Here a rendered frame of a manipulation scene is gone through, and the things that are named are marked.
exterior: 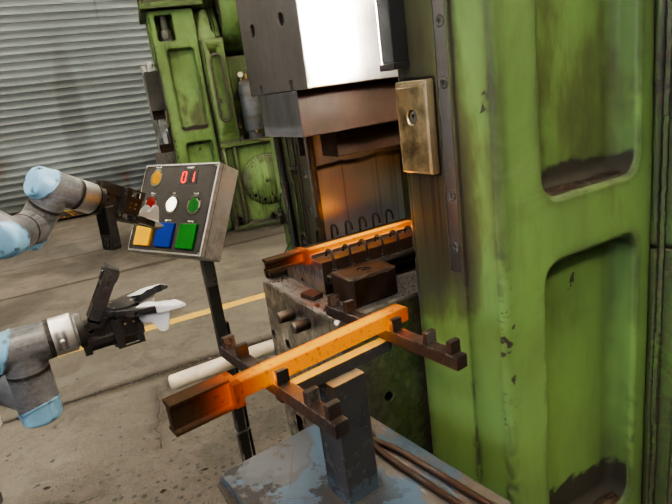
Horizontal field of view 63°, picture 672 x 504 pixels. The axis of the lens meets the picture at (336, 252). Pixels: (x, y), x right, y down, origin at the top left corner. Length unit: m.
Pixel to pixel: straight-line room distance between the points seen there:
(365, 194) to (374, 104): 0.38
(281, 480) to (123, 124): 8.32
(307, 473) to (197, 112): 5.32
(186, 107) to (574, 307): 5.23
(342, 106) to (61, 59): 8.02
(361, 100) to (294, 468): 0.76
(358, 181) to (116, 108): 7.71
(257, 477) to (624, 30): 1.06
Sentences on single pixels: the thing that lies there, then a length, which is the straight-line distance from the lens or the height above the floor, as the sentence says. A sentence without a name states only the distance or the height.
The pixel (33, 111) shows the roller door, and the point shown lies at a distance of 9.08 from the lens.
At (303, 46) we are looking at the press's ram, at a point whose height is 1.44.
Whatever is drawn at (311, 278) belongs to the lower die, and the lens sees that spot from 1.31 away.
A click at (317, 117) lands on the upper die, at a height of 1.31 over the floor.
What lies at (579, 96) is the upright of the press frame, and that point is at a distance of 1.19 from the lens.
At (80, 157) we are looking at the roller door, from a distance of 9.08.
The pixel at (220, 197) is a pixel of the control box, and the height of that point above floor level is 1.10.
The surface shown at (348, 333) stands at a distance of 0.84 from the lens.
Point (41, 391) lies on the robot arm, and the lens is 1.19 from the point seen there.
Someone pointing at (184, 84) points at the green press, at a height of 1.58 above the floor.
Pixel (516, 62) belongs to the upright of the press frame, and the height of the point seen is 1.36.
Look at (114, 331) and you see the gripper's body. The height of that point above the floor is 0.97.
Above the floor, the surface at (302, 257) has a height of 1.00.
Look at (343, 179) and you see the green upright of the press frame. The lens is 1.54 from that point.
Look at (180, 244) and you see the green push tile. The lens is 1.65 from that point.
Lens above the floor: 1.36
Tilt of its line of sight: 17 degrees down
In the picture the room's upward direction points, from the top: 8 degrees counter-clockwise
